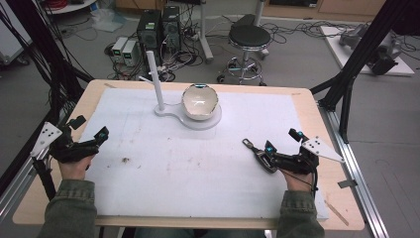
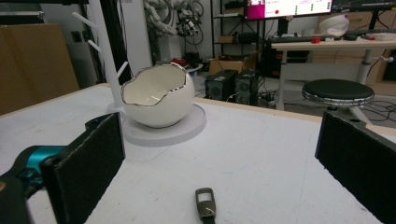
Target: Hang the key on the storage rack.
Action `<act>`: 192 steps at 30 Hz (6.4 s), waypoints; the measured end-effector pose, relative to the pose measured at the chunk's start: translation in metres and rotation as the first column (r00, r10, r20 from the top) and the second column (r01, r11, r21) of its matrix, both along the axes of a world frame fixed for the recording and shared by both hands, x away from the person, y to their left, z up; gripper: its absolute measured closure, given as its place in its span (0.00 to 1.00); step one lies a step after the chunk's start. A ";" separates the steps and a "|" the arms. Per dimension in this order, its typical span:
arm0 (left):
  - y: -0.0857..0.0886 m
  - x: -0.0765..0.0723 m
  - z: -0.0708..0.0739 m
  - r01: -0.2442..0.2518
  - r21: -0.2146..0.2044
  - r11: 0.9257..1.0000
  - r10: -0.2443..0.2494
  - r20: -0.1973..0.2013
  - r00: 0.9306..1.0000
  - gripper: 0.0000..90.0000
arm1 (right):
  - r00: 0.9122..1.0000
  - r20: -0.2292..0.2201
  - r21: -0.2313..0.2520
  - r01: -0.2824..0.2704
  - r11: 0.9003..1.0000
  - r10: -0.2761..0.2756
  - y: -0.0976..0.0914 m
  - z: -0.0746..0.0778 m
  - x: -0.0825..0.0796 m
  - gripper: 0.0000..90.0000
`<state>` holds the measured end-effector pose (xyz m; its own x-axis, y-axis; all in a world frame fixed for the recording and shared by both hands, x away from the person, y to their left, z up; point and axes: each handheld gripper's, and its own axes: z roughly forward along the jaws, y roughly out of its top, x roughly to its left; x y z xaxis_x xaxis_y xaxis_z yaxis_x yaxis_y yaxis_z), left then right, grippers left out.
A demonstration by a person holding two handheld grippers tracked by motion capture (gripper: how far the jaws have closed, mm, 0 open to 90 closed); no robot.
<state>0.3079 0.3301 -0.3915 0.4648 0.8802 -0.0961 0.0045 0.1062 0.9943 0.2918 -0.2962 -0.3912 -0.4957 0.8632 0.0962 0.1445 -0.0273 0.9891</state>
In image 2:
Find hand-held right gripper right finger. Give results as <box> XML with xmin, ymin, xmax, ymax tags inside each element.
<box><xmin>315</xmin><ymin>111</ymin><xmax>396</xmax><ymax>224</ymax></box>

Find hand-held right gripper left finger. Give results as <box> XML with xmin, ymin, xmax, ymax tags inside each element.
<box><xmin>41</xmin><ymin>112</ymin><xmax>126</xmax><ymax>224</ymax></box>

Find black round stool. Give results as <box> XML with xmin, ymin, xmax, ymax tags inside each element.
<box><xmin>302</xmin><ymin>78</ymin><xmax>375</xmax><ymax>125</ymax></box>

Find white egg-shaped bowl silver rim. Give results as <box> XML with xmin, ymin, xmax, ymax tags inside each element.
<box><xmin>120</xmin><ymin>62</ymin><xmax>196</xmax><ymax>129</ymax></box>

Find white peg stand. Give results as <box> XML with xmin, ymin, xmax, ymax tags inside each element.
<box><xmin>72</xmin><ymin>0</ymin><xmax>129</xmax><ymax>115</ymax></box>

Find brown cardboard panel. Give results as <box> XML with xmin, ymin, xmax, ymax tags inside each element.
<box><xmin>0</xmin><ymin>22</ymin><xmax>80</xmax><ymax>116</ymax></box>

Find white desk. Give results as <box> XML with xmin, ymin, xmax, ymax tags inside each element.
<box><xmin>270</xmin><ymin>36</ymin><xmax>396</xmax><ymax>111</ymax></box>

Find small dark grey clasp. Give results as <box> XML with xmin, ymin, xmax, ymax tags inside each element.
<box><xmin>194</xmin><ymin>187</ymin><xmax>217</xmax><ymax>224</ymax></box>

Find black computer tower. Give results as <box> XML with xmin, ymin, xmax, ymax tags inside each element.
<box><xmin>234</xmin><ymin>70</ymin><xmax>260</xmax><ymax>106</ymax></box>
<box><xmin>205</xmin><ymin>69</ymin><xmax>239</xmax><ymax>102</ymax></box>

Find white cap-shaped object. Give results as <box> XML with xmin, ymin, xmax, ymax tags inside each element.
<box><xmin>318</xmin><ymin>13</ymin><xmax>350</xmax><ymax>37</ymax></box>

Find black keyboard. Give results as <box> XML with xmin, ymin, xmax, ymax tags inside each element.
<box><xmin>269</xmin><ymin>35</ymin><xmax>331</xmax><ymax>44</ymax></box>

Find open cardboard box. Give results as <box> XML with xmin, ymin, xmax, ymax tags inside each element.
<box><xmin>208</xmin><ymin>50</ymin><xmax>261</xmax><ymax>76</ymax></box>

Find lit computer monitor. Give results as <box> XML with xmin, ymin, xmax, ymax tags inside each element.
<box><xmin>244</xmin><ymin>0</ymin><xmax>333</xmax><ymax>21</ymax></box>

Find black metal shelf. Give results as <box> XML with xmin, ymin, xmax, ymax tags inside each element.
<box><xmin>210</xmin><ymin>0</ymin><xmax>265</xmax><ymax>57</ymax></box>

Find floor cables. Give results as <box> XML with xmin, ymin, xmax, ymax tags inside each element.
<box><xmin>361</xmin><ymin>99</ymin><xmax>396</xmax><ymax>123</ymax></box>

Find white round base plate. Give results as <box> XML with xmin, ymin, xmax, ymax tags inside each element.
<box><xmin>121</xmin><ymin>103</ymin><xmax>207</xmax><ymax>147</ymax></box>

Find black upright post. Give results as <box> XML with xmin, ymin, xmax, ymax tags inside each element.
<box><xmin>99</xmin><ymin>0</ymin><xmax>134</xmax><ymax>85</ymax></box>

